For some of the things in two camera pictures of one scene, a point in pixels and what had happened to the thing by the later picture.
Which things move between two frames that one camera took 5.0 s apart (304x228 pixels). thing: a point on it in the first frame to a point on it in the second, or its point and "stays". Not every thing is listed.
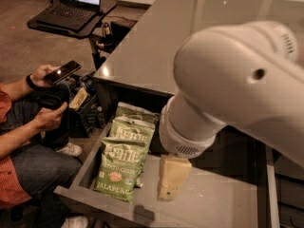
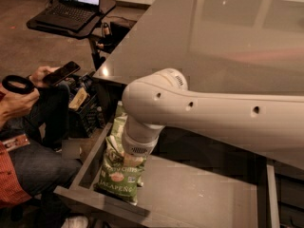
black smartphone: [62, 72] stays
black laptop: [77, 7] stays
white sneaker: [70, 149] to [76, 221]
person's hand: [47, 119] to [17, 104]
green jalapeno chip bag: [120, 165] stays
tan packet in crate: [78, 99] stays
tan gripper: [177, 142] to [138, 146]
